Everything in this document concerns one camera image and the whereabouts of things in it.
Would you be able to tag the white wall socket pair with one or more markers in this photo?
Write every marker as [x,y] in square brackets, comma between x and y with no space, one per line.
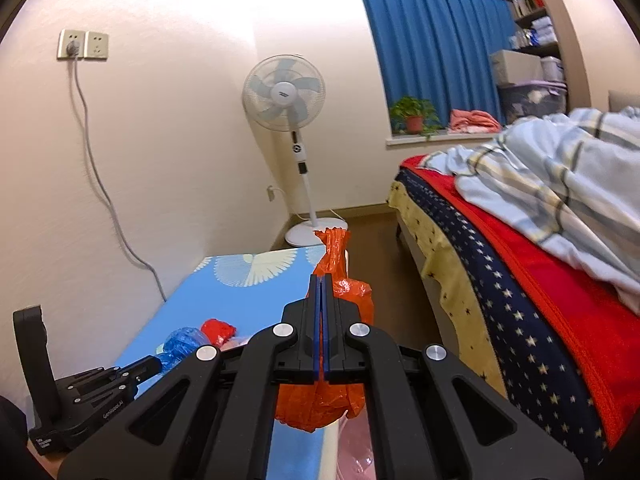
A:
[78,44]

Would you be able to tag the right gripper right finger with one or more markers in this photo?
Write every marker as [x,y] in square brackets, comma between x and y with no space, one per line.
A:
[431,416]

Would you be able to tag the small red plastic bag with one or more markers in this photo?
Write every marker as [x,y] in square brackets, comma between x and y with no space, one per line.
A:
[218,332]

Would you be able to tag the wooden bookshelf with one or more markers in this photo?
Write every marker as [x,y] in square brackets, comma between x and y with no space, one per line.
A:
[544,28]

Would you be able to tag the plaid light blue quilt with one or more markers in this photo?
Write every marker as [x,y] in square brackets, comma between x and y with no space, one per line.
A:
[569,183]

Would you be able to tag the large orange-red plastic bag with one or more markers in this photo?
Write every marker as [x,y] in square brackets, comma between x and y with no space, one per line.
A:
[310,407]

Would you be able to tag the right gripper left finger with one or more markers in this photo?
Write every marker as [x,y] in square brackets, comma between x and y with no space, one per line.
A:
[211,416]

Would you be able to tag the blue patterned table cloth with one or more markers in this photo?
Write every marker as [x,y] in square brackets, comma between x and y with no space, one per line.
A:
[249,292]

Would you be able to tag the blue plastic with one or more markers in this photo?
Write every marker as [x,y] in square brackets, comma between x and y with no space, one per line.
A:
[178,346]

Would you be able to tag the navy star bed sheet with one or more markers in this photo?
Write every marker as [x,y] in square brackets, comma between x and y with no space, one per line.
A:
[498,331]

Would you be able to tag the pink plastic trash basin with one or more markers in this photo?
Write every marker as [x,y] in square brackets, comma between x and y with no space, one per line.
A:
[355,457]

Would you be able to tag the white standing fan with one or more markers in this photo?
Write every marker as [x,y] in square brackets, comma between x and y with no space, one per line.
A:
[284,93]

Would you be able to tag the white plastic jar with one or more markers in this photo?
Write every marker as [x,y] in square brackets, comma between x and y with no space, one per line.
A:
[553,69]

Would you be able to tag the cardboard box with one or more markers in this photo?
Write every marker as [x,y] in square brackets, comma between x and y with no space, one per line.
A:
[511,67]

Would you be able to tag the potted green plant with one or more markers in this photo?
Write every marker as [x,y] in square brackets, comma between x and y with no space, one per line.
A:
[410,115]

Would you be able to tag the purple lidded storage bin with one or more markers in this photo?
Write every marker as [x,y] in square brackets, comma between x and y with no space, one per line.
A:
[536,98]

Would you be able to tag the pink folded clothes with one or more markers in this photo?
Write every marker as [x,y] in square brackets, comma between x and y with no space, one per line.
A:
[472,121]

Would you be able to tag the blue curtain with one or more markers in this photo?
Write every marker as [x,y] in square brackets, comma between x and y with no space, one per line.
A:
[439,51]

